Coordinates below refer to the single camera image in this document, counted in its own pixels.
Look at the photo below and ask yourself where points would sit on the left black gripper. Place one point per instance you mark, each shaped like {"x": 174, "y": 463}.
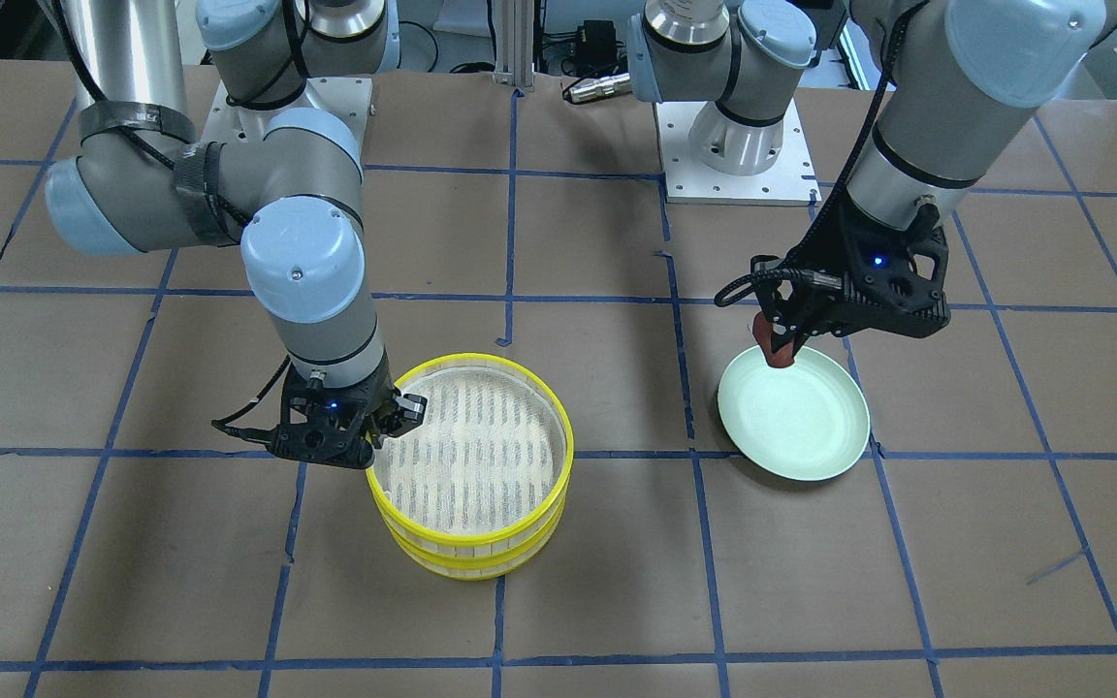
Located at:
{"x": 836, "y": 254}

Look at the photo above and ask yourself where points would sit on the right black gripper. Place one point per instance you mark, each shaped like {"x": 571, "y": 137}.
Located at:
{"x": 378, "y": 405}

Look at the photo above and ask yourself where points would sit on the brown steamed bun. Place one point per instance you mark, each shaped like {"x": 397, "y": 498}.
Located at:
{"x": 778, "y": 352}

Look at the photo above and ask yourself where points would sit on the yellow steamer layer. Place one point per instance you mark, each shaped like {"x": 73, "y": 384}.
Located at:
{"x": 494, "y": 453}
{"x": 474, "y": 563}

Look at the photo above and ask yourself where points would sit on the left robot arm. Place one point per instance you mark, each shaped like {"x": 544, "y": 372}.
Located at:
{"x": 958, "y": 80}

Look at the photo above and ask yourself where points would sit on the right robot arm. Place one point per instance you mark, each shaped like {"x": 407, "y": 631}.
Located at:
{"x": 303, "y": 257}

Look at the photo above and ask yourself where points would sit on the light green plate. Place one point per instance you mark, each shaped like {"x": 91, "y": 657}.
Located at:
{"x": 808, "y": 422}

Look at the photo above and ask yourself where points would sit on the silver cylindrical connector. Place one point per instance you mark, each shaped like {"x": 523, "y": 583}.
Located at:
{"x": 588, "y": 90}

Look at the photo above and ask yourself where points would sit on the black power adapter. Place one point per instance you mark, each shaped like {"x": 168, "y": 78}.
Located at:
{"x": 595, "y": 49}

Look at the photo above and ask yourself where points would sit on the aluminium frame post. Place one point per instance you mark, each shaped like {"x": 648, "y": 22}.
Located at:
{"x": 513, "y": 38}

